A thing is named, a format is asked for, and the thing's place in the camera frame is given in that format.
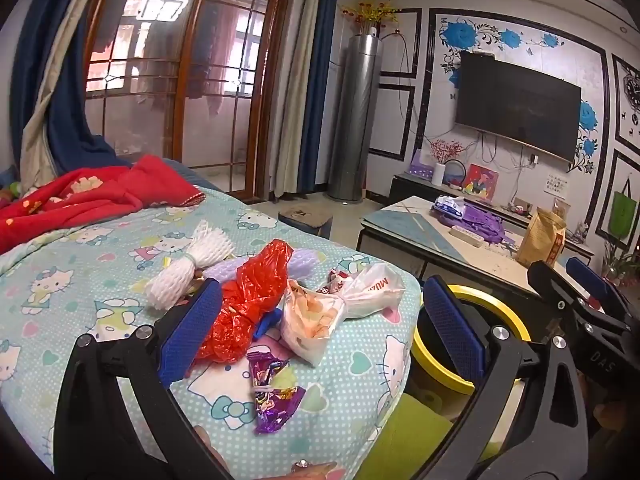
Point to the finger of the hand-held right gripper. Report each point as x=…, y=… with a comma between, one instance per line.
x=550, y=282
x=585, y=271

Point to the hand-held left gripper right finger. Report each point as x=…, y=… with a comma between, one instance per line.
x=452, y=320

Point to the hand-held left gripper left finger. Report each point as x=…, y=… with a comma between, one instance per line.
x=192, y=330

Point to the dark yellow snack wrapper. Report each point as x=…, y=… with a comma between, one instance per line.
x=195, y=286

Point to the yellow rimmed black bin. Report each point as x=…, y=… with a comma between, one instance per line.
x=435, y=370

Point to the white foam fruit net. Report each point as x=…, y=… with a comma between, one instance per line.
x=175, y=280

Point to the blue plastic piece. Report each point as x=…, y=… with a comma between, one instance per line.
x=270, y=321

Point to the purple foil candy wrapper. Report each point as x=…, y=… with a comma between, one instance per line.
x=270, y=395

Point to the clear plastic snack bag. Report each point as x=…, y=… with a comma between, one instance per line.
x=310, y=325

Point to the small red white wrapper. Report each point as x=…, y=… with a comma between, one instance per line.
x=336, y=280

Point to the lavender foam fruit net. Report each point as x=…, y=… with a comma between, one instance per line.
x=306, y=266

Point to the potted plant red pot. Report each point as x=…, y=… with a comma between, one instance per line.
x=617, y=265

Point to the brown paper bag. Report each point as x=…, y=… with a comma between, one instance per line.
x=540, y=240

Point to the green tote bag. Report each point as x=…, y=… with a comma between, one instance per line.
x=622, y=212

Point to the white power strip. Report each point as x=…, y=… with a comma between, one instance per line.
x=467, y=236

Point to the purple backpack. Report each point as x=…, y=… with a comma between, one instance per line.
x=480, y=220

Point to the blue white coffee table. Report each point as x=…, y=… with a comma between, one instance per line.
x=405, y=225

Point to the blue white tissue pack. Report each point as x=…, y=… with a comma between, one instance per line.
x=447, y=205

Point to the cartoon cat printed blanket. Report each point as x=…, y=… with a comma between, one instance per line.
x=100, y=260

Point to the colourful painting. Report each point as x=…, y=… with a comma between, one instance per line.
x=481, y=181

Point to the dark television cabinet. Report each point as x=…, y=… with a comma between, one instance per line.
x=410, y=185

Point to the round framed ornament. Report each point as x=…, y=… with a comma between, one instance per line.
x=456, y=174

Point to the white vase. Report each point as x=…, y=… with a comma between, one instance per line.
x=439, y=174

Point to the purple box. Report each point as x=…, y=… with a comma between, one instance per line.
x=421, y=167

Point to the small blue padded stool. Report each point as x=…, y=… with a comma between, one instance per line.
x=305, y=217

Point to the red printed blanket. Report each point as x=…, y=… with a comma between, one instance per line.
x=100, y=195

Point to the red artificial flower branches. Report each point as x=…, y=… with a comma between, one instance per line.
x=445, y=149

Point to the silver tower air conditioner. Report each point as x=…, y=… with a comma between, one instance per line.
x=355, y=110

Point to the dark blue curtain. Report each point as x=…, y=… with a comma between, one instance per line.
x=320, y=85
x=65, y=127

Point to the beige curtain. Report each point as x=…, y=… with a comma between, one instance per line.
x=55, y=60
x=295, y=110

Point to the wooden framed glass sliding door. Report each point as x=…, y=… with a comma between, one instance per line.
x=172, y=60

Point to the yellow artificial flowers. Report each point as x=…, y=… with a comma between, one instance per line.
x=372, y=10

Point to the white paper wall notice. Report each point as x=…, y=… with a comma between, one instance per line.
x=556, y=184

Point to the wall mounted black television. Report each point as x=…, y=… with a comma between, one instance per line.
x=515, y=105

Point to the black wall clock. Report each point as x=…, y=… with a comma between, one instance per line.
x=634, y=87

